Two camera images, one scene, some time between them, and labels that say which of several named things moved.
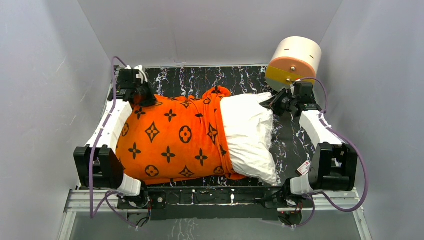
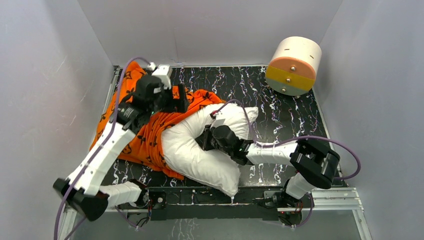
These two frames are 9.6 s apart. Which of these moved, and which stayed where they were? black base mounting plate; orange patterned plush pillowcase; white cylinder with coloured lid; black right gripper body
Moved: orange patterned plush pillowcase; black right gripper body
Stayed: black base mounting plate; white cylinder with coloured lid
